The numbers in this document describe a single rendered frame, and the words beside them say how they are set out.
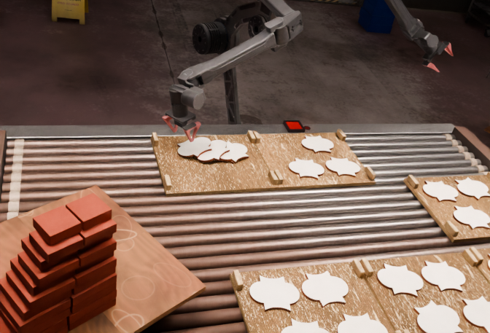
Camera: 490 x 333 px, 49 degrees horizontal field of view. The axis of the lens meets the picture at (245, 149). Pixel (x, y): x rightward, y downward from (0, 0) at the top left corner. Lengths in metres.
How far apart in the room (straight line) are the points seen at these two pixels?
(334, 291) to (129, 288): 0.60
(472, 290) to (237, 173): 0.87
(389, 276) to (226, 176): 0.66
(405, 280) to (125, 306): 0.86
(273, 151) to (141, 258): 0.87
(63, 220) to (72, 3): 4.40
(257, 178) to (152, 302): 0.77
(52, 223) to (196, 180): 0.87
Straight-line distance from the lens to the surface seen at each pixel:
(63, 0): 5.46
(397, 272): 1.80
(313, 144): 2.25
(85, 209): 1.18
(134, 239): 1.54
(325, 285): 1.66
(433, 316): 1.73
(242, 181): 1.97
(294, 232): 1.84
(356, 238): 1.90
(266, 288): 1.60
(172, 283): 1.44
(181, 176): 1.94
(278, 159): 2.13
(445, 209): 2.18
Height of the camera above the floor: 2.11
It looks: 33 degrees down
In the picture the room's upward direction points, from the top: 12 degrees clockwise
